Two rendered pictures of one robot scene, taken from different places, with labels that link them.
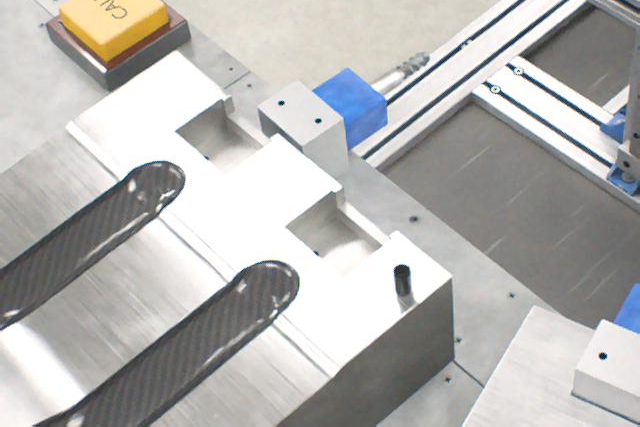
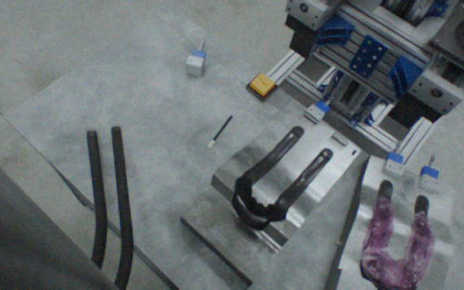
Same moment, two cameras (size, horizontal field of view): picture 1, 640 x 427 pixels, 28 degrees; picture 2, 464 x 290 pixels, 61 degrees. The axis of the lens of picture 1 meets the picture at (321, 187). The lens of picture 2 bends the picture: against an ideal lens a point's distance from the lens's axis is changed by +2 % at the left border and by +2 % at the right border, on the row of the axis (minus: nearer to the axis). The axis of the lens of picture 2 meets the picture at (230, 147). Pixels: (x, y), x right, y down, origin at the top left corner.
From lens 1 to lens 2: 0.67 m
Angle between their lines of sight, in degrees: 18
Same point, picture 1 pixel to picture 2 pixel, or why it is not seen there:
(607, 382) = (392, 171)
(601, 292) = not seen: hidden behind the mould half
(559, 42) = (303, 64)
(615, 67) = (316, 72)
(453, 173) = not seen: hidden behind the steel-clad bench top
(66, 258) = (283, 147)
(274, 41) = not seen: hidden behind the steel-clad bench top
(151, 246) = (301, 145)
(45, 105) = (249, 105)
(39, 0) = (238, 77)
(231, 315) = (320, 159)
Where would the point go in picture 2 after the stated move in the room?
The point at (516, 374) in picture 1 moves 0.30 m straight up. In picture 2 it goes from (370, 168) to (425, 117)
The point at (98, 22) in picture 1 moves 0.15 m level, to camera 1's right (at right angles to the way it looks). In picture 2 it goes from (261, 86) to (303, 80)
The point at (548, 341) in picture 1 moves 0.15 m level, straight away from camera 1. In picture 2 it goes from (375, 161) to (369, 119)
